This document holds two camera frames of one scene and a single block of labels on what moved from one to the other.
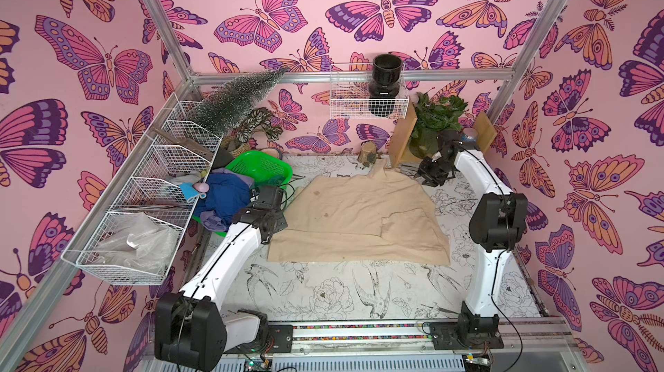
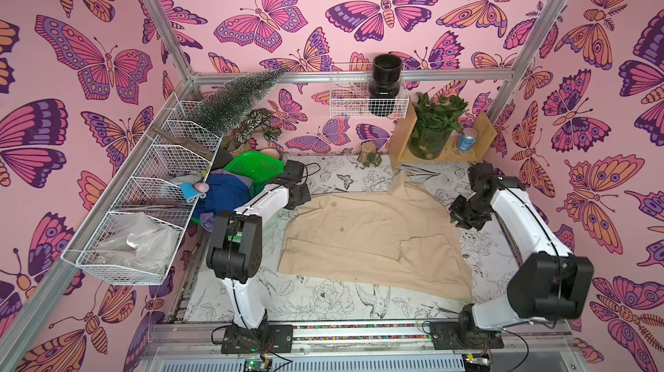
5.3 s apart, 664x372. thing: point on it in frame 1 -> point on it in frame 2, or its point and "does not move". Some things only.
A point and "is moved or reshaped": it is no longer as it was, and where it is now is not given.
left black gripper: (284, 222) -> (308, 195)
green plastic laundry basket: (264, 169) does not move
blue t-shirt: (227, 195) does not move
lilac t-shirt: (210, 219) does not move
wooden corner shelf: (484, 127) does not move
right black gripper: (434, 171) -> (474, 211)
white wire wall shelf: (137, 237) does not move
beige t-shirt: (381, 218) is moved or reshaped
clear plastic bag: (137, 240) does not move
